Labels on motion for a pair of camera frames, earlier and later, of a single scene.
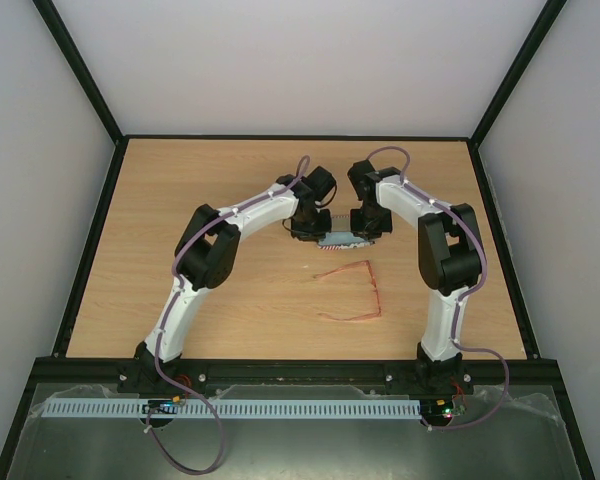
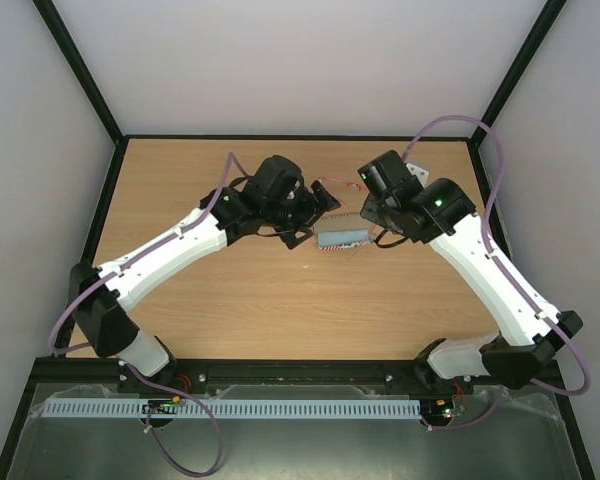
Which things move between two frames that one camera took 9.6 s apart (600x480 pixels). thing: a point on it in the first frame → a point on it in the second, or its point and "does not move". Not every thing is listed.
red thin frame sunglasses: (379, 308) → (370, 237)
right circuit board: (437, 409) does not move
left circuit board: (161, 406) does not move
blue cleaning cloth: (340, 238) does not move
